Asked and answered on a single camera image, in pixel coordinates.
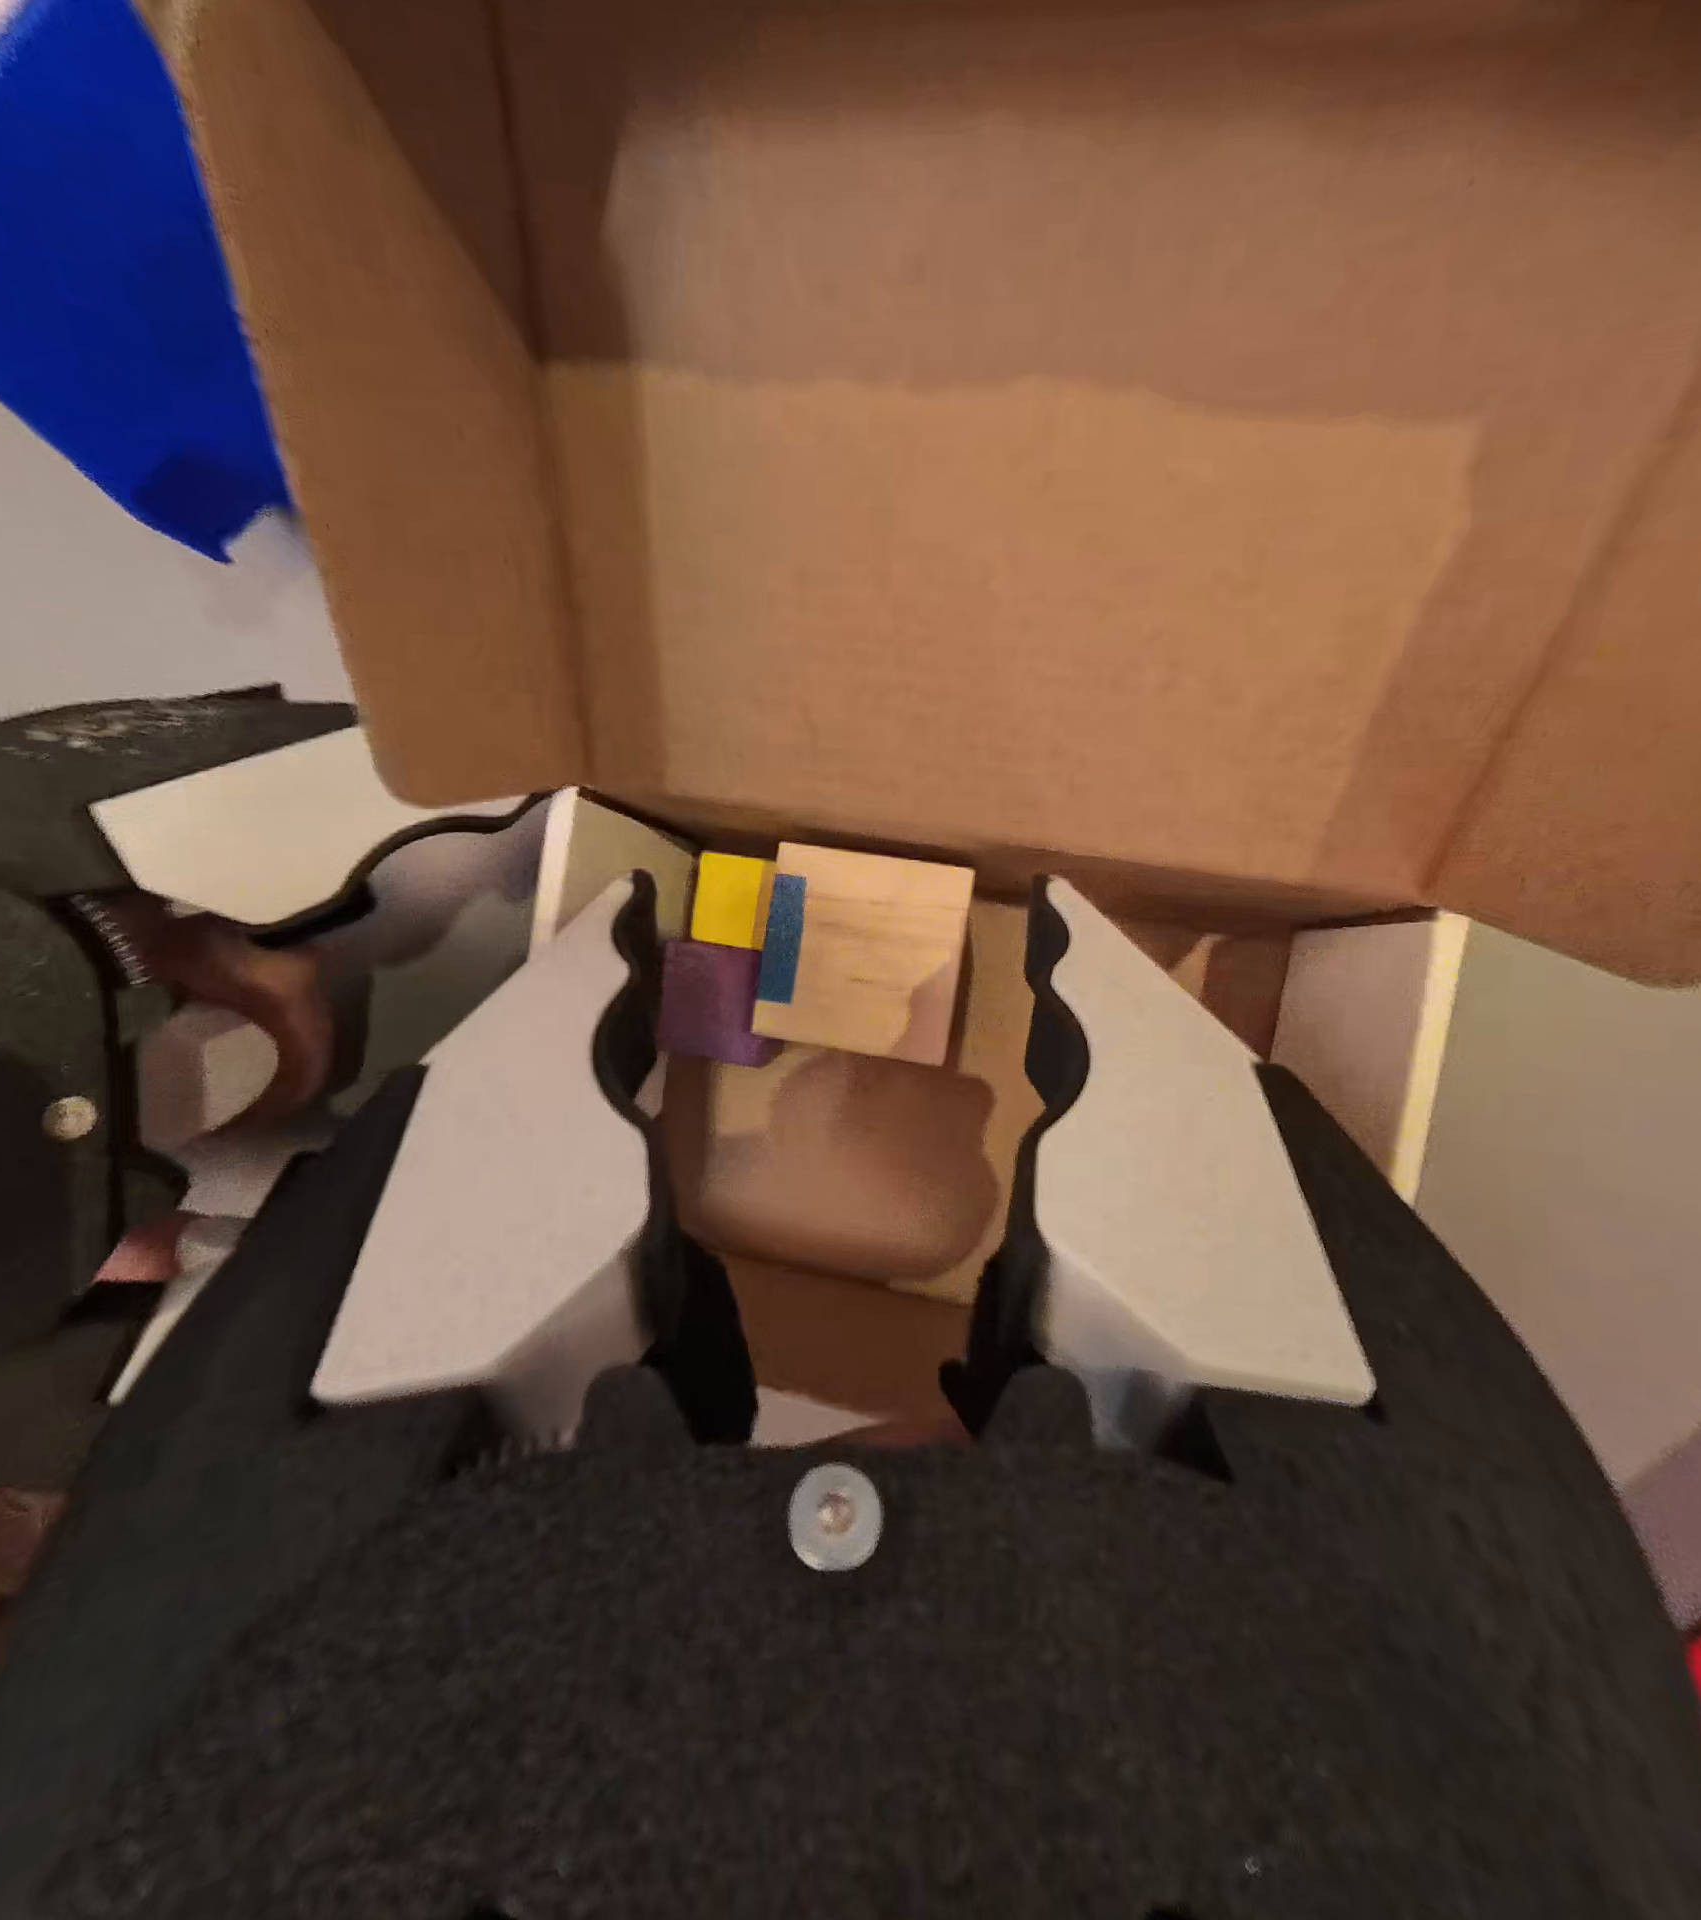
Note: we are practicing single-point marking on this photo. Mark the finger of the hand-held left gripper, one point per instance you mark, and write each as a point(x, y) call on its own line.
point(444, 914)
point(235, 819)

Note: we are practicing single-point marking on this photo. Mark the purple cube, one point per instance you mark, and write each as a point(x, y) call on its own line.
point(706, 998)

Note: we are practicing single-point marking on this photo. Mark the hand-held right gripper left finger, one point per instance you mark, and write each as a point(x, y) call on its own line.
point(490, 1201)

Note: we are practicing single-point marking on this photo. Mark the wooden block with blue band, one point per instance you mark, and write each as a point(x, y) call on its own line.
point(872, 961)

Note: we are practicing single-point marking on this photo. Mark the yellow cube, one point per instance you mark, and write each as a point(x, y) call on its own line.
point(731, 901)

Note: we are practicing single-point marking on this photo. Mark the blue plastic bin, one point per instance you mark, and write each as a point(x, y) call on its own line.
point(70, 270)

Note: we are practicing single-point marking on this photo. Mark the person's left hand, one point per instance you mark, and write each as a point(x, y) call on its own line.
point(273, 974)

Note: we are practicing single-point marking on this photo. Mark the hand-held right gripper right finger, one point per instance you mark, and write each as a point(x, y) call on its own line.
point(1182, 1201)

